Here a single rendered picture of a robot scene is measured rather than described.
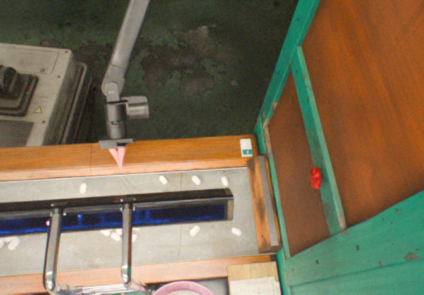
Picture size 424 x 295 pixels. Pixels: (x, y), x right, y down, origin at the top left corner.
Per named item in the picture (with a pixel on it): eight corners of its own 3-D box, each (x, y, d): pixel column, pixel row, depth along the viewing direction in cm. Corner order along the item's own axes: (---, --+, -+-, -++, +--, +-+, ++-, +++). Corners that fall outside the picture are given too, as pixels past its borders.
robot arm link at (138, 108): (105, 79, 105) (104, 82, 97) (143, 77, 108) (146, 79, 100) (110, 118, 108) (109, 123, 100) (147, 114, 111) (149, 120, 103)
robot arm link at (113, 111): (103, 99, 105) (103, 101, 99) (127, 98, 106) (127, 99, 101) (106, 121, 106) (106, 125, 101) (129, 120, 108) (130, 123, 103)
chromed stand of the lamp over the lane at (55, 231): (96, 237, 115) (45, 201, 75) (156, 233, 117) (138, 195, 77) (92, 300, 107) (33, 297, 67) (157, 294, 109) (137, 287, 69)
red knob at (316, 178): (306, 172, 71) (312, 164, 67) (316, 171, 71) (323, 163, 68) (310, 192, 69) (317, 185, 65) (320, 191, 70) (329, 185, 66)
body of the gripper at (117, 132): (134, 144, 103) (131, 120, 101) (99, 147, 102) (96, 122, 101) (136, 139, 109) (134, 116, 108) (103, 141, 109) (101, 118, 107)
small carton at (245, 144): (240, 141, 124) (240, 138, 122) (249, 140, 124) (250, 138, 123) (241, 157, 121) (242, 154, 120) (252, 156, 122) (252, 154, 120)
